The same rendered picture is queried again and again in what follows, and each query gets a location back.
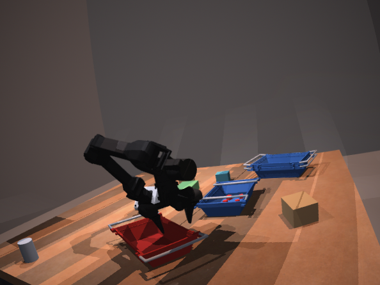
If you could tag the blue plastic tray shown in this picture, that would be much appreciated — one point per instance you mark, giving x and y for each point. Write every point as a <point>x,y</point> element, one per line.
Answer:
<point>281,160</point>
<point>216,207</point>

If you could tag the small brown cube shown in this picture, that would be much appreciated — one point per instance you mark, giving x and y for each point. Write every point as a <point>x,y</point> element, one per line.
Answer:
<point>300,209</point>

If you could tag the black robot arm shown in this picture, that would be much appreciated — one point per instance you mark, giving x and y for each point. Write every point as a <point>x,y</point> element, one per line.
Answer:
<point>144,156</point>

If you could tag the dark grey cylinder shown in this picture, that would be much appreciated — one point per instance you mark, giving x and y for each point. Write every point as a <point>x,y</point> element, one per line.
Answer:
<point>28,250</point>

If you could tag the light blue cube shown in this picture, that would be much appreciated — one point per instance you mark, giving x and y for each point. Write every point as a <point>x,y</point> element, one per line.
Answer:
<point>222,176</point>

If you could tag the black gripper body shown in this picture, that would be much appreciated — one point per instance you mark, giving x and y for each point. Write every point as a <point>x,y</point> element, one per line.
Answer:
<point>149,209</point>

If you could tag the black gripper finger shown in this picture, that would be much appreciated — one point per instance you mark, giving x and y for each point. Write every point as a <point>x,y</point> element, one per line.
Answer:
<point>189,211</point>
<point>156,219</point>

